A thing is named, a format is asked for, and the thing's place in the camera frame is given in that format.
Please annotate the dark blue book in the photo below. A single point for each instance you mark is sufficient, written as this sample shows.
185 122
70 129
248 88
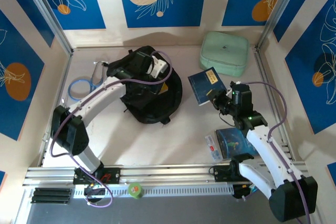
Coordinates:
202 87

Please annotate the blue picture book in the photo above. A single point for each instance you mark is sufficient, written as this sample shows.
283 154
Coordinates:
233 142

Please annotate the clear ruler box red label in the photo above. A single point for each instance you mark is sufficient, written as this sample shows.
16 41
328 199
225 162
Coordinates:
213 148

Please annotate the black backpack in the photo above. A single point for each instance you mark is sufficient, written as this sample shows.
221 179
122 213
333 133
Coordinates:
157 108

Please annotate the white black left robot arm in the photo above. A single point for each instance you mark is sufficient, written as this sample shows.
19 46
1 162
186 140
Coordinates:
97 95

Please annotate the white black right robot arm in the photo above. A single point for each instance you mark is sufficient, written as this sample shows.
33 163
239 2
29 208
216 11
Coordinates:
262 145

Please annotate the mint green zip case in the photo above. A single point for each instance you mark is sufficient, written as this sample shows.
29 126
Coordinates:
223 51

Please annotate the blue stethoscope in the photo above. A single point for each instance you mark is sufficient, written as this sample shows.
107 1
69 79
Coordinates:
90 83

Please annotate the green tape roll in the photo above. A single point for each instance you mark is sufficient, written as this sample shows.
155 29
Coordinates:
135 190

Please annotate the black ribbed block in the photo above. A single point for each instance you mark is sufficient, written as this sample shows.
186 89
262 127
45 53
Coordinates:
51 195

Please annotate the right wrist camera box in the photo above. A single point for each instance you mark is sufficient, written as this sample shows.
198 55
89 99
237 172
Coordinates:
241 94

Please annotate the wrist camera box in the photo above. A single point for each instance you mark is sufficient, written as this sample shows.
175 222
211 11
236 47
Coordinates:
241 94
157 66

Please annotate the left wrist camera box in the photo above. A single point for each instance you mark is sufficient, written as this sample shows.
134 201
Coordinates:
157 66

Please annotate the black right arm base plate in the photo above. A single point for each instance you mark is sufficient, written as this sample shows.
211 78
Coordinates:
221 173

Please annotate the aluminium rail frame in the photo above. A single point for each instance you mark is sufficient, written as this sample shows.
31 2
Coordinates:
162 172

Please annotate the aluminium corner post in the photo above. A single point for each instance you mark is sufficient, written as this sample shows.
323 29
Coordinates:
50 16
278 11

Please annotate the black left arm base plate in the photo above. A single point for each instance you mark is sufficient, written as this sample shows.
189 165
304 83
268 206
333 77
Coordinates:
113 175

